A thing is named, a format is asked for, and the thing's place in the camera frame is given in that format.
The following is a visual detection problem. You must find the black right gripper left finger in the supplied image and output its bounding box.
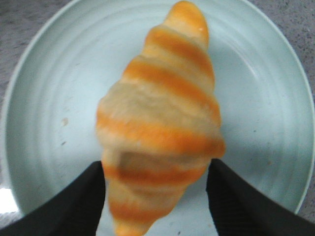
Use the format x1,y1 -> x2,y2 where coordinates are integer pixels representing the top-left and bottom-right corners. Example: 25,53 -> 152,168
0,161 -> 105,236

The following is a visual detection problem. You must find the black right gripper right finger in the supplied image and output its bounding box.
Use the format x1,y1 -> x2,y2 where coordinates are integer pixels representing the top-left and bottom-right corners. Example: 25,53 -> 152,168
206,159 -> 315,236

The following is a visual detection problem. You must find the orange striped croissant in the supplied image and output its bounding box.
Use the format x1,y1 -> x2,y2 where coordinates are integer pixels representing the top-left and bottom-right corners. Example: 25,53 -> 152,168
95,1 -> 225,236

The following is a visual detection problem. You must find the light green plate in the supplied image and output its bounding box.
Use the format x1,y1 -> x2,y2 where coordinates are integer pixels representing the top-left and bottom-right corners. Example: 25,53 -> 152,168
0,0 -> 315,214

